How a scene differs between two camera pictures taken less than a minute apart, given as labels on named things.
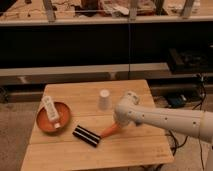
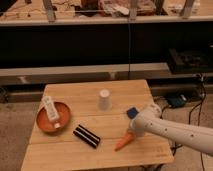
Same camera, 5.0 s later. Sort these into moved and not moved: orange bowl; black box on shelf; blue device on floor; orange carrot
Moved: orange carrot
Not moved: orange bowl; black box on shelf; blue device on floor
